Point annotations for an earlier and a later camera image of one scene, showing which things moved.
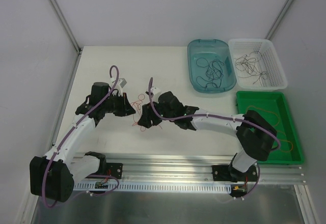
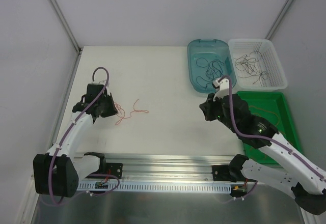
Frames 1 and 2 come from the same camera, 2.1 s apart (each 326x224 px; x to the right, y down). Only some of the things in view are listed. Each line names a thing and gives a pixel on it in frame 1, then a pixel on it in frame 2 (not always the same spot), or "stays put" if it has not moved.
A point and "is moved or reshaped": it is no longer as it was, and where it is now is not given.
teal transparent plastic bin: [211, 65] stays put
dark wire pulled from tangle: [247, 63] stays put
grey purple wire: [214, 73] stays put
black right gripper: [150, 113] → [210, 109]
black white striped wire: [247, 64] stays put
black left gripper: [123, 105] → [106, 106]
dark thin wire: [214, 73] stays put
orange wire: [137, 112] is moved or reshaped
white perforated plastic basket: [256, 64] stays put
